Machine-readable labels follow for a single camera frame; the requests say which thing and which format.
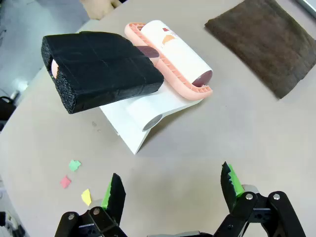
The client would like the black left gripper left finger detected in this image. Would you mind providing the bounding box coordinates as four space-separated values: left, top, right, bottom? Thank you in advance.
54 172 127 237

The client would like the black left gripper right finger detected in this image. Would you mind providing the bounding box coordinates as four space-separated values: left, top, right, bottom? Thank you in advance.
213 161 307 237

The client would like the pink lint roller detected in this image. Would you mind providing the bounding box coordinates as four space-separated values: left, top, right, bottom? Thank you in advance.
41 19 213 115

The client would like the dark brown cloth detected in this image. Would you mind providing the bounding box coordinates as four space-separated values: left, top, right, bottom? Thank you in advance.
204 0 316 100

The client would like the person's right hand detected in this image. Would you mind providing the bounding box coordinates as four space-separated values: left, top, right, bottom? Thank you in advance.
81 0 123 21

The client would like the yellow paper scrap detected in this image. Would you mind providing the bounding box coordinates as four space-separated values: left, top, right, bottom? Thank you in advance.
81 189 92 206

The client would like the green paper scrap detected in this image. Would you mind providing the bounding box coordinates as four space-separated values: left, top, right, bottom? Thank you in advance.
68 159 81 172

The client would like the red paper scrap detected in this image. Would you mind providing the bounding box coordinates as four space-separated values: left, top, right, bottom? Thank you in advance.
60 175 72 189

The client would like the white folded plastic stand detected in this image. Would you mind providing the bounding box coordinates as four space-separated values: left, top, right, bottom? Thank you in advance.
99 85 207 156

